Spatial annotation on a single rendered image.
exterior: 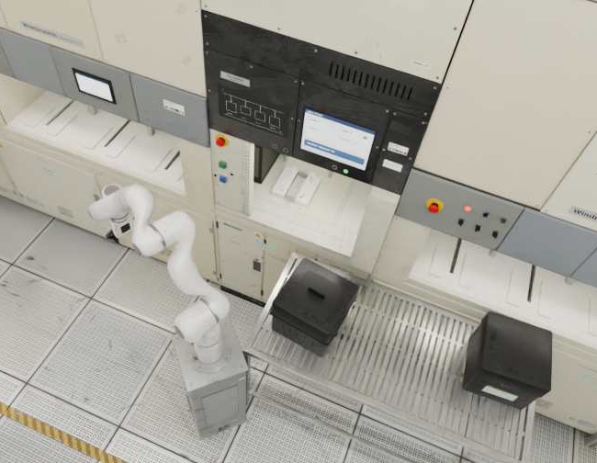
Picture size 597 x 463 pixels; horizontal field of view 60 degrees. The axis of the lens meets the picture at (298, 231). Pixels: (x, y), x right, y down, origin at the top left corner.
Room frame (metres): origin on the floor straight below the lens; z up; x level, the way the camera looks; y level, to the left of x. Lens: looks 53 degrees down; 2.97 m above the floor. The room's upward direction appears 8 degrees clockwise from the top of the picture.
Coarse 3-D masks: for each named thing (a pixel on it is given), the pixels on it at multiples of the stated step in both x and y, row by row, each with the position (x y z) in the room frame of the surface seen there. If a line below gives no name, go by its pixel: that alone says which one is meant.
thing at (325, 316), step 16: (304, 272) 1.25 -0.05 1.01; (320, 272) 1.27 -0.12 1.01; (288, 288) 1.16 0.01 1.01; (304, 288) 1.17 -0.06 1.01; (320, 288) 1.18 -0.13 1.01; (336, 288) 1.19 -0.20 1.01; (352, 288) 1.20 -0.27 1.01; (272, 304) 1.08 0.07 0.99; (288, 304) 1.08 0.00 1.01; (304, 304) 1.09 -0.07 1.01; (320, 304) 1.10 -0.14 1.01; (336, 304) 1.11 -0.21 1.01; (352, 304) 1.18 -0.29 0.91; (288, 320) 1.04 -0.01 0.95; (304, 320) 1.02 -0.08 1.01; (320, 320) 1.03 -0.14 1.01; (336, 320) 1.04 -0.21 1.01; (320, 336) 0.98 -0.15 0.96
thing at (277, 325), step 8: (272, 320) 1.08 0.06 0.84; (272, 328) 1.08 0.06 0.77; (280, 328) 1.06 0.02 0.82; (288, 328) 1.04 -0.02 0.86; (288, 336) 1.04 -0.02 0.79; (296, 336) 1.03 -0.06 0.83; (304, 336) 1.01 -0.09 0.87; (304, 344) 1.01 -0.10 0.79; (312, 344) 0.99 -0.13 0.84; (320, 344) 0.98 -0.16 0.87; (312, 352) 0.99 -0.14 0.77; (320, 352) 0.98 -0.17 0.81
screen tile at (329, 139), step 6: (312, 120) 1.55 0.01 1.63; (318, 120) 1.55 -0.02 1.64; (306, 126) 1.56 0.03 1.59; (318, 126) 1.54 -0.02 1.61; (324, 126) 1.54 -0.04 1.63; (336, 126) 1.52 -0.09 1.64; (306, 132) 1.56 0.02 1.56; (312, 132) 1.55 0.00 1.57; (318, 132) 1.54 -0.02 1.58; (330, 132) 1.53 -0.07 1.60; (312, 138) 1.55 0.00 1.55; (318, 138) 1.54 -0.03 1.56; (324, 138) 1.54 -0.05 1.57; (330, 138) 1.53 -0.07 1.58; (330, 144) 1.53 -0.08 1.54
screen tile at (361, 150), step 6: (342, 132) 1.52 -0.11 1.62; (348, 132) 1.51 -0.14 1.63; (354, 132) 1.51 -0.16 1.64; (348, 138) 1.51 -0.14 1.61; (354, 138) 1.50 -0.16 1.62; (360, 138) 1.50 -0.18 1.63; (342, 144) 1.52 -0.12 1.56; (348, 144) 1.51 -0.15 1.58; (354, 144) 1.50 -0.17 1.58; (360, 144) 1.50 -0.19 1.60; (366, 144) 1.49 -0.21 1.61; (348, 150) 1.51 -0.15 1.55; (354, 150) 1.50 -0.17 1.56; (360, 150) 1.50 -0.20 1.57; (366, 150) 1.49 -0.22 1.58
